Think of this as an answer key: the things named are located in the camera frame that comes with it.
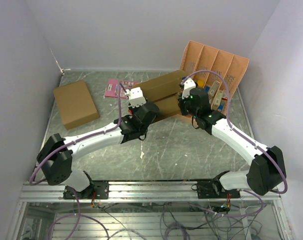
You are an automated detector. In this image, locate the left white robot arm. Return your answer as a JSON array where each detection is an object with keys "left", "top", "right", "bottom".
[{"left": 37, "top": 102, "right": 160, "bottom": 199}]

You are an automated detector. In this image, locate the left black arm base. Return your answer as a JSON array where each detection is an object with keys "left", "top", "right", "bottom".
[{"left": 63, "top": 180, "right": 110, "bottom": 200}]

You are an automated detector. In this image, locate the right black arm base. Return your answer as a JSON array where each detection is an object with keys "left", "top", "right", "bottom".
[{"left": 191, "top": 179, "right": 241, "bottom": 200}]

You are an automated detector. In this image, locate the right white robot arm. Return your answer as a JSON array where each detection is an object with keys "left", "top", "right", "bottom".
[{"left": 178, "top": 87, "right": 288, "bottom": 198}]

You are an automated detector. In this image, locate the white card box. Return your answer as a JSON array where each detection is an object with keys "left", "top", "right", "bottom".
[{"left": 208, "top": 80, "right": 220, "bottom": 100}]

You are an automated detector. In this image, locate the closed brown cardboard box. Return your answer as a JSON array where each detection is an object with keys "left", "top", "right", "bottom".
[{"left": 53, "top": 80, "right": 100, "bottom": 130}]

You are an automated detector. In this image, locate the yellow block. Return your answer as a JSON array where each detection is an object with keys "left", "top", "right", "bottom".
[{"left": 197, "top": 80, "right": 205, "bottom": 88}]

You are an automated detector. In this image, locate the orange plastic file organizer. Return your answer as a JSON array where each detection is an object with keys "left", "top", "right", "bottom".
[{"left": 180, "top": 40, "right": 250, "bottom": 114}]

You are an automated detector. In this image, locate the pink sticker sheet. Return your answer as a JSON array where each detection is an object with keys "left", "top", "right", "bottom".
[{"left": 104, "top": 79, "right": 139, "bottom": 99}]

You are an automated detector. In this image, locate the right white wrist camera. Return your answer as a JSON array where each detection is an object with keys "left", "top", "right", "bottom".
[{"left": 181, "top": 77, "right": 196, "bottom": 99}]

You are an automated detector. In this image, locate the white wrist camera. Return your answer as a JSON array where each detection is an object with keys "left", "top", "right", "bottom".
[
  {"left": 181, "top": 77, "right": 196, "bottom": 99},
  {"left": 125, "top": 87, "right": 147, "bottom": 108}
]

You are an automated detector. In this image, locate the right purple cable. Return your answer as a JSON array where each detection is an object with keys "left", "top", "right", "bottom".
[{"left": 182, "top": 70, "right": 289, "bottom": 195}]

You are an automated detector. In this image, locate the purple cable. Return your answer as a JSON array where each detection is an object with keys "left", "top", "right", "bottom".
[
  {"left": 182, "top": 70, "right": 289, "bottom": 195},
  {"left": 28, "top": 80, "right": 129, "bottom": 186}
]

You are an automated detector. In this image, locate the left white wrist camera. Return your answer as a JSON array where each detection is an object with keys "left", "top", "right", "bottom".
[{"left": 125, "top": 87, "right": 147, "bottom": 108}]

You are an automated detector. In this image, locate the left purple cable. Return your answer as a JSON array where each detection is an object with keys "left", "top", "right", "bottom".
[{"left": 28, "top": 80, "right": 129, "bottom": 186}]

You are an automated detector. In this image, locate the aluminium mounting rail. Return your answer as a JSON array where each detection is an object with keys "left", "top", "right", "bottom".
[{"left": 20, "top": 180, "right": 279, "bottom": 201}]

